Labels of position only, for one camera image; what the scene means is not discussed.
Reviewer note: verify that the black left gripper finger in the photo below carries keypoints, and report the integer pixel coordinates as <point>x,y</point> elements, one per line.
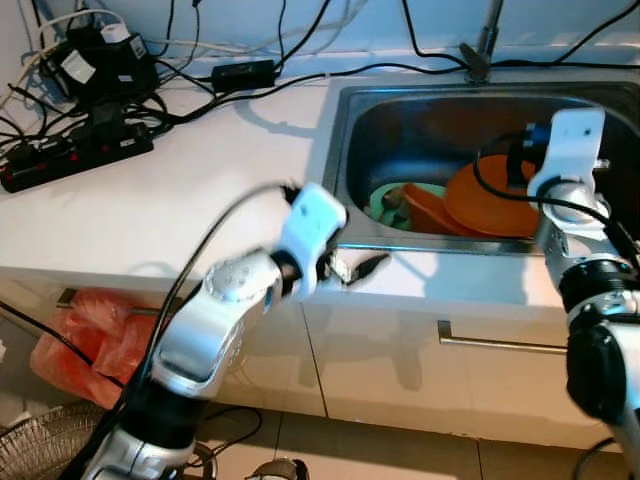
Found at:
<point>372,266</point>

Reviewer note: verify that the orange plate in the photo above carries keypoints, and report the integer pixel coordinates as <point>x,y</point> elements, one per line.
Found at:
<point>490,205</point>

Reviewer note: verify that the golden spoon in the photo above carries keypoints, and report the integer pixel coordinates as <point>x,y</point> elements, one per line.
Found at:
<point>396,202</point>

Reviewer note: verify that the orange bowl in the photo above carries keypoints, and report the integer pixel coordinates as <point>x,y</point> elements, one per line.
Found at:
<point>425,210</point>

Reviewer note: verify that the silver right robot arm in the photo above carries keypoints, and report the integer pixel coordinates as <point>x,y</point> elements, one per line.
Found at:
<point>575,225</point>

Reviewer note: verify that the white kitchen cabinet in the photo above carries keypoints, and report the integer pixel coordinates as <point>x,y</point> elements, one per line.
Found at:
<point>400,380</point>

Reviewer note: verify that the green plate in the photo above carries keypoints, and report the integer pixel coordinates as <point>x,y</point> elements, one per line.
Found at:
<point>380,212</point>

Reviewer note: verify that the steel sink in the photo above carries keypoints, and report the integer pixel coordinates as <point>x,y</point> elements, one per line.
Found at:
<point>420,130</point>

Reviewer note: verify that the steel faucet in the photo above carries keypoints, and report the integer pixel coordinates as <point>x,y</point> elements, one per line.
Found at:
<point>488,30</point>

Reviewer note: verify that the black power brick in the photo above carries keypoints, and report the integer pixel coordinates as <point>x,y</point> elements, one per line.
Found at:
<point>243,76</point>

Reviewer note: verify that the orange plastic bag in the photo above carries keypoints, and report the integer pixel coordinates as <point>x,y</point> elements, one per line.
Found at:
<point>80,345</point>

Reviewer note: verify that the black power strip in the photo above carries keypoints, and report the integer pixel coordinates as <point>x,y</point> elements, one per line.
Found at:
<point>70,160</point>

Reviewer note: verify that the black charger box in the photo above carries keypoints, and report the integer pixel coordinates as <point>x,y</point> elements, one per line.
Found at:
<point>105,70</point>

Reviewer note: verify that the white plug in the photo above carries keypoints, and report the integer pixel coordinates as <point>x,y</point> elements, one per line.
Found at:
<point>115,33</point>

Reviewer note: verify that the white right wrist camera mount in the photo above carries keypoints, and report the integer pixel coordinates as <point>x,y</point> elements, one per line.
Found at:
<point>575,140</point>

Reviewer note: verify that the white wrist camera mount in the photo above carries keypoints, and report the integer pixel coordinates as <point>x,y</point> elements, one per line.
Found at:
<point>575,140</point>
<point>310,225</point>

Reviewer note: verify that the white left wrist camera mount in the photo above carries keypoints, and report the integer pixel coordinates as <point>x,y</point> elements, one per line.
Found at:
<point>310,225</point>

